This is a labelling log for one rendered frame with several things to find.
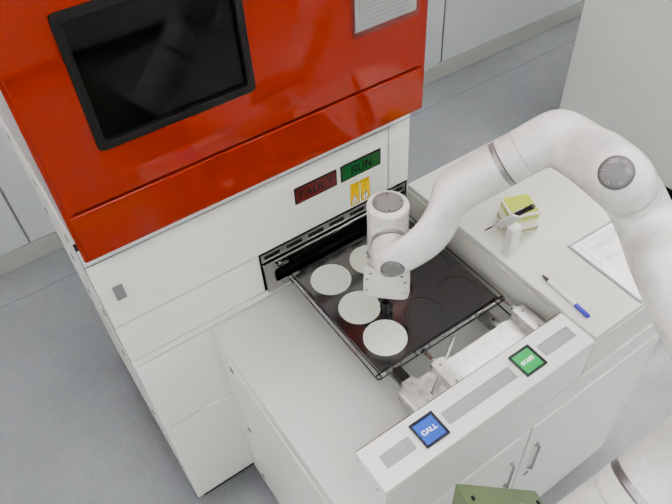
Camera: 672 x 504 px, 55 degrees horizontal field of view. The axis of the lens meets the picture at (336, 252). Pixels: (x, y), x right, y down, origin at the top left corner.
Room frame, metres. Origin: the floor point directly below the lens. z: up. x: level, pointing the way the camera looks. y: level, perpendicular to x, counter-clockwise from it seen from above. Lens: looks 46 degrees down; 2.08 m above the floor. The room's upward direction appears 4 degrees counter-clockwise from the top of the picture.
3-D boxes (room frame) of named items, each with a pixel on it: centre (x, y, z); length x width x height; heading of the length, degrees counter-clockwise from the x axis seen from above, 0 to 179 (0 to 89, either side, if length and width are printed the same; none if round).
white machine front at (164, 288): (1.09, 0.15, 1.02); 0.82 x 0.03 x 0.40; 122
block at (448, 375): (0.74, -0.22, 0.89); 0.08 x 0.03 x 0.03; 32
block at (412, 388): (0.70, -0.15, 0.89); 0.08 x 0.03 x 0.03; 32
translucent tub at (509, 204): (1.11, -0.45, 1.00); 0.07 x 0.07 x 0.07; 10
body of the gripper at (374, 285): (0.93, -0.11, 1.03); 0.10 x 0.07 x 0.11; 78
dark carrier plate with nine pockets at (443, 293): (1.00, -0.13, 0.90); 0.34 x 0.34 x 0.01; 32
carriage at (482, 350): (0.78, -0.29, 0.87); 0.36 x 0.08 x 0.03; 122
